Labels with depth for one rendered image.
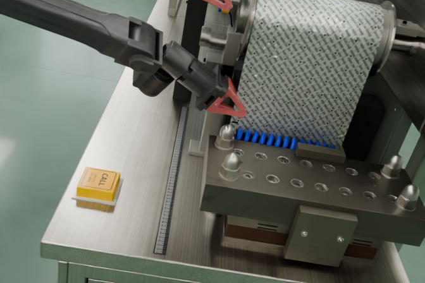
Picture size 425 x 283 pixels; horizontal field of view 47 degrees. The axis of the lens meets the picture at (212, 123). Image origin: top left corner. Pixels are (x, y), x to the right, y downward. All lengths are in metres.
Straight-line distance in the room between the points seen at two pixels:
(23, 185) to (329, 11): 1.83
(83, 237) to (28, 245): 1.27
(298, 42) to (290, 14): 0.05
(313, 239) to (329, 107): 0.27
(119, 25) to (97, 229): 0.36
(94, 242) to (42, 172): 1.66
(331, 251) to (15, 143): 2.08
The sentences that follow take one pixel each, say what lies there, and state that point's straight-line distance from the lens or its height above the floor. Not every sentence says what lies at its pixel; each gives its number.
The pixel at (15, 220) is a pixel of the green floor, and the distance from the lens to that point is 2.26.
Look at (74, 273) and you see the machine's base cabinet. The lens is 0.92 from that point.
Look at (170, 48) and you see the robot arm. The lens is 0.90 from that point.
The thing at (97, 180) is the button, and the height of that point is 0.92.
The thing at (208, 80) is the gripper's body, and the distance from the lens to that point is 0.92.
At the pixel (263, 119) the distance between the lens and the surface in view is 0.98.
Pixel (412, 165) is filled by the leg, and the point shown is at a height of 0.92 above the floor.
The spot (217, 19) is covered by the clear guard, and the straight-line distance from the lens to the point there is 1.98.
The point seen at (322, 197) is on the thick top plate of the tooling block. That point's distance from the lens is 0.87.
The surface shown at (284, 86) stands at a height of 1.14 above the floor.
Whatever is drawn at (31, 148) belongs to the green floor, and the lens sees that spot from 2.69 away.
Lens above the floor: 1.52
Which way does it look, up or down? 30 degrees down
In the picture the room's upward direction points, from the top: 12 degrees clockwise
